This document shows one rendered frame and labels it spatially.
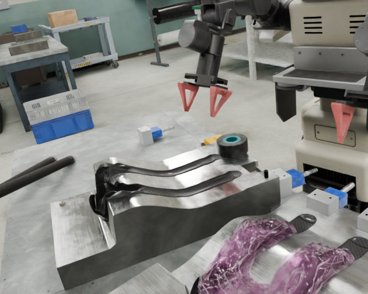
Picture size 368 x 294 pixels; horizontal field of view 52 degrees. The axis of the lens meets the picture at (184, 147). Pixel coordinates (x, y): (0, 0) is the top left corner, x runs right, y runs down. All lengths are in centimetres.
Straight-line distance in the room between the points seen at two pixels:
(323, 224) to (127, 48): 690
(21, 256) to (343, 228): 69
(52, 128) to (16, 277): 317
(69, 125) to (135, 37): 383
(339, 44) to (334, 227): 51
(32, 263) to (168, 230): 32
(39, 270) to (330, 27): 91
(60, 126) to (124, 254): 328
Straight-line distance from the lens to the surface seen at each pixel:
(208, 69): 97
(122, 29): 744
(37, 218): 109
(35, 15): 718
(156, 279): 61
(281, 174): 94
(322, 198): 81
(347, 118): 80
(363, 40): 70
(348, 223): 79
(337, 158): 115
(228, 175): 89
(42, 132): 401
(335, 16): 107
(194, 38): 92
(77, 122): 403
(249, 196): 84
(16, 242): 102
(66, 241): 84
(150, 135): 133
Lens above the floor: 133
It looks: 25 degrees down
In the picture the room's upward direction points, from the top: 9 degrees counter-clockwise
